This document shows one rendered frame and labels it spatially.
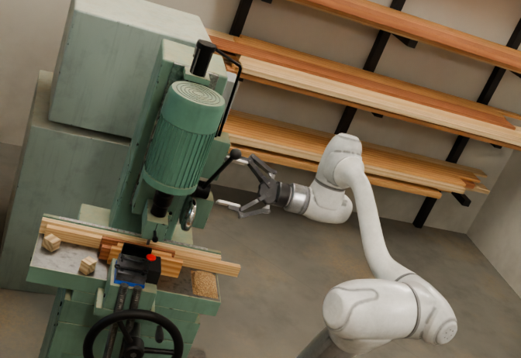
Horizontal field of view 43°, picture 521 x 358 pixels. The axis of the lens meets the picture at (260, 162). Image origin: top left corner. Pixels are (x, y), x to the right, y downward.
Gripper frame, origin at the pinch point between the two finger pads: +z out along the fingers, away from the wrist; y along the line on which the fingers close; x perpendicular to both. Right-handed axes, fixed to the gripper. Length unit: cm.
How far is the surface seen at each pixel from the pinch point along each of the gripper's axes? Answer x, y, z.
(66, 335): -39, -51, 32
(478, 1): -158, 214, -194
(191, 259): -31.9, -20.7, -1.6
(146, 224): -20.6, -14.4, 17.0
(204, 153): -0.1, 6.7, 7.7
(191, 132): 6.0, 9.7, 13.9
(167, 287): -24.2, -32.0, 6.0
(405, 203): -270, 95, -217
